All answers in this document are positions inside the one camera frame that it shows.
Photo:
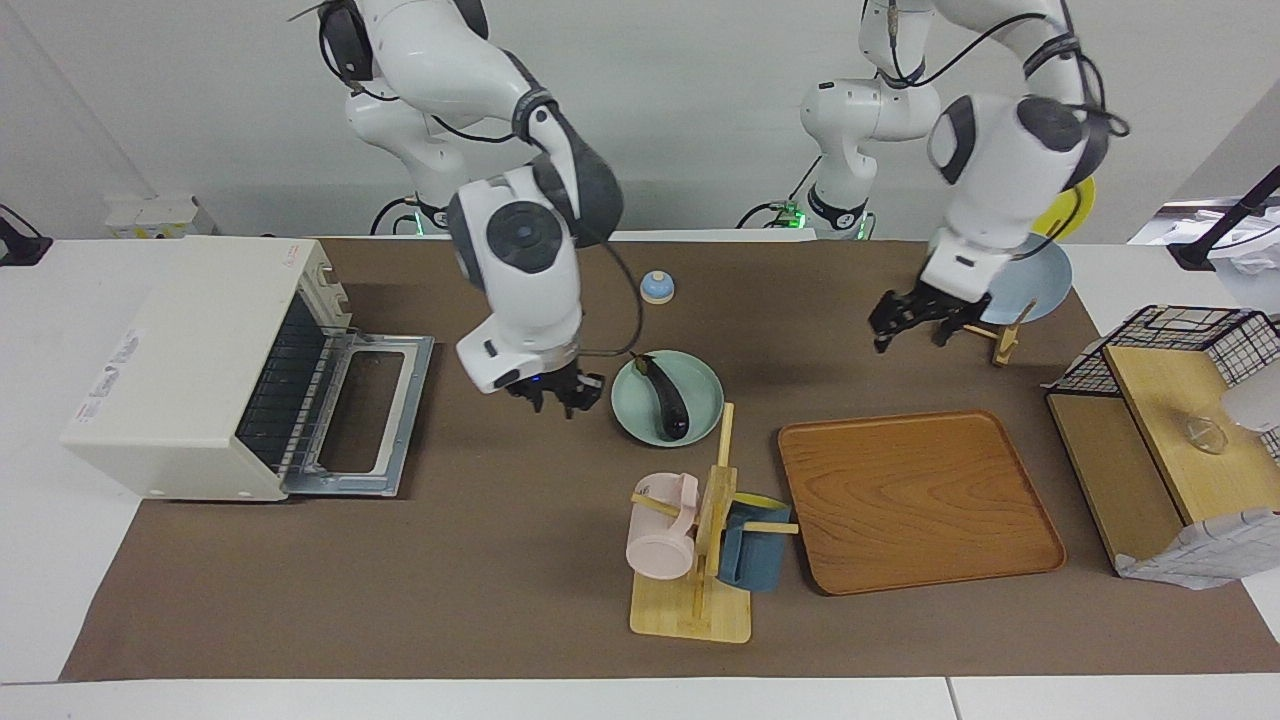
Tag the dark purple eggplant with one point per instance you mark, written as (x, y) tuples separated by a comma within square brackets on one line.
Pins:
[(672, 405)]

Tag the metal oven rack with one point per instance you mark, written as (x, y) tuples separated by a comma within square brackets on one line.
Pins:
[(285, 385)]

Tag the white checkered cloth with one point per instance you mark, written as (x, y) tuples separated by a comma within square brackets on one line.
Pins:
[(1210, 555)]

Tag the brown table mat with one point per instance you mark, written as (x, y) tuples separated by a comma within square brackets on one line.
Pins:
[(480, 560)]

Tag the white crumpled plastic bag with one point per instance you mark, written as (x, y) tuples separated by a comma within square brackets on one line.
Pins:
[(1250, 265)]

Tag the black clamp mount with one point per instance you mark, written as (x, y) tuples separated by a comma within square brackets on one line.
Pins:
[(20, 245)]

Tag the brown wooden tray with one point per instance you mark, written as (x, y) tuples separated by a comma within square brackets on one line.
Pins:
[(915, 500)]

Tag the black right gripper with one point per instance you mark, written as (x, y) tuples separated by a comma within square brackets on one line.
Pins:
[(550, 383)]

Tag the light blue plate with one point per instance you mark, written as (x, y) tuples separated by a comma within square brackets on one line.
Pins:
[(1040, 285)]

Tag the wooden mug rack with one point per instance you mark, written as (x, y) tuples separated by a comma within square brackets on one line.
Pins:
[(712, 520)]

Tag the clear glass cup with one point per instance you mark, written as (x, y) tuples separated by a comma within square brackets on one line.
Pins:
[(1207, 435)]

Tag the yellow plate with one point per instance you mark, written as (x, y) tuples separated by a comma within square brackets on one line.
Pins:
[(1080, 210)]

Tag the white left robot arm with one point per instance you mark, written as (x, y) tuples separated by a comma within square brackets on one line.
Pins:
[(1010, 160)]

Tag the blue mug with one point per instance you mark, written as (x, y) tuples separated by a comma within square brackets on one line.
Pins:
[(755, 560)]

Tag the white toaster oven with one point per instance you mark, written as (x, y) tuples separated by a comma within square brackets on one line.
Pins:
[(180, 370)]

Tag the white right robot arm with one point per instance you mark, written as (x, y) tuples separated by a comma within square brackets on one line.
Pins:
[(520, 240)]

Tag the wooden plate rack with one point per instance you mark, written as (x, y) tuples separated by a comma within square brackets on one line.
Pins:
[(1008, 345)]

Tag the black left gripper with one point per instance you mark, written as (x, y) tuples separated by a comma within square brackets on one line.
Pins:
[(945, 305)]

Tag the pink mug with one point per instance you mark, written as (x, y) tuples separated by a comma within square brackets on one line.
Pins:
[(660, 545)]

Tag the small blue dome bell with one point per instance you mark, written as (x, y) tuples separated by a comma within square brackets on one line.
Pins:
[(657, 288)]

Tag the pale green plate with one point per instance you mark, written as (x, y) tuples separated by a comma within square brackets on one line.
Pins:
[(700, 395)]

